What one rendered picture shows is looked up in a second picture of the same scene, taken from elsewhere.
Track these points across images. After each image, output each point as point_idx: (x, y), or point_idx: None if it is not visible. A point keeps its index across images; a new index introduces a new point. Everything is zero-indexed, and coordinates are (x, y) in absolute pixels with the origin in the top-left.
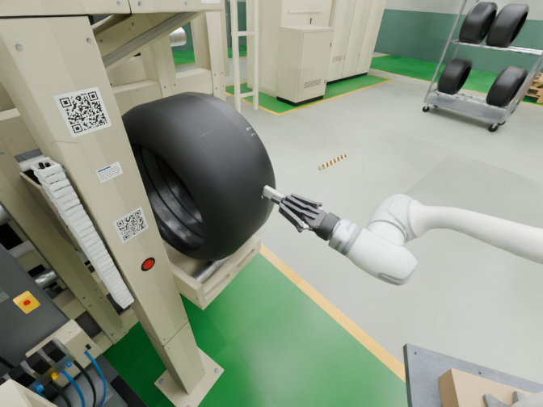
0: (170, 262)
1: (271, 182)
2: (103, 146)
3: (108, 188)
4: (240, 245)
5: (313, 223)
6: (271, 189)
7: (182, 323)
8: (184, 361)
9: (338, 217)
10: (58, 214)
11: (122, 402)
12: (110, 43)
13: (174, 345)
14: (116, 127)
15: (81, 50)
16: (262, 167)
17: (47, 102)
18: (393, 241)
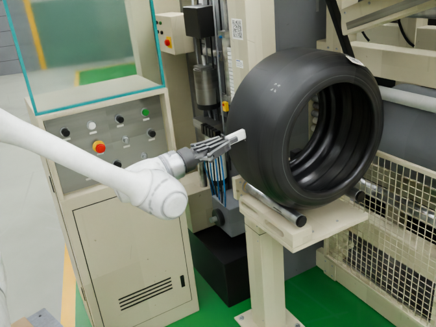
0: None
1: (252, 135)
2: (239, 48)
3: (238, 72)
4: (234, 165)
5: (190, 149)
6: (237, 132)
7: (255, 227)
8: (252, 271)
9: (181, 154)
10: (309, 109)
11: (230, 226)
12: (375, 5)
13: (249, 236)
14: (244, 42)
15: (239, 1)
16: (253, 115)
17: (230, 20)
18: (135, 167)
